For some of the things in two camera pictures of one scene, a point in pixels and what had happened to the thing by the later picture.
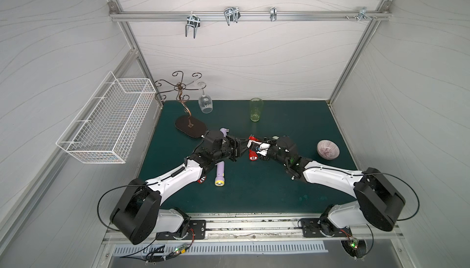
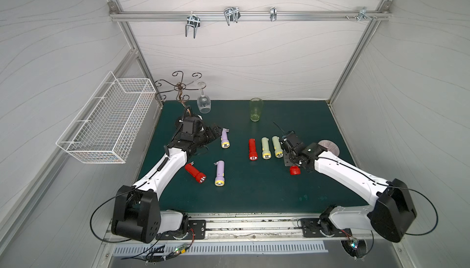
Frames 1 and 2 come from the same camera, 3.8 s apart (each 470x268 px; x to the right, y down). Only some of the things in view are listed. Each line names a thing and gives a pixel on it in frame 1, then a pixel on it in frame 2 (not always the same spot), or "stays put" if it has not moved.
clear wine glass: (205, 101) stays put
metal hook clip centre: (232, 14) stays put
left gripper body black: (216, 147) -> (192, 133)
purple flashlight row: (220, 180) stays put
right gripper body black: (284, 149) -> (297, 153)
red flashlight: (253, 155) stays put
